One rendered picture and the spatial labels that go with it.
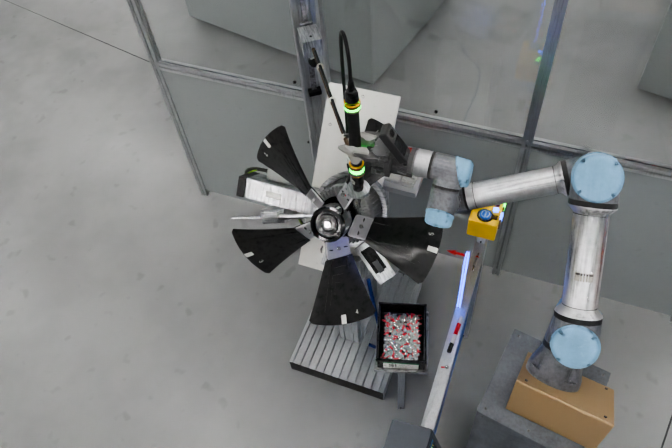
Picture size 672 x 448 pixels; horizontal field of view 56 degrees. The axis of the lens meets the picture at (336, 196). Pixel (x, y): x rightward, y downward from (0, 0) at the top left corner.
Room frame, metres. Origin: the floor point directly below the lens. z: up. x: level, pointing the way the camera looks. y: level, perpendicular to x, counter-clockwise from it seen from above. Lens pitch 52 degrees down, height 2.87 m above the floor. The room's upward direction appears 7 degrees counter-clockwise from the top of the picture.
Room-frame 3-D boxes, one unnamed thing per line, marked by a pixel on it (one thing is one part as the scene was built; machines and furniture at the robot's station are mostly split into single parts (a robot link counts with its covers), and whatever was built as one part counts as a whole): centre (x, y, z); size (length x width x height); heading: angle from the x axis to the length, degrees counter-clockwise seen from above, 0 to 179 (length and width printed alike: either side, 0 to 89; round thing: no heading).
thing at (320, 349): (1.43, -0.04, 0.04); 0.62 x 0.46 x 0.08; 154
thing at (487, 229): (1.30, -0.52, 1.02); 0.16 x 0.10 x 0.11; 154
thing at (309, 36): (1.81, 0.03, 1.47); 0.10 x 0.07 x 0.08; 9
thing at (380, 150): (1.14, -0.17, 1.56); 0.12 x 0.08 x 0.09; 64
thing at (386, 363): (0.95, -0.17, 0.85); 0.22 x 0.17 x 0.07; 170
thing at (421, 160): (1.11, -0.24, 1.56); 0.08 x 0.05 x 0.08; 154
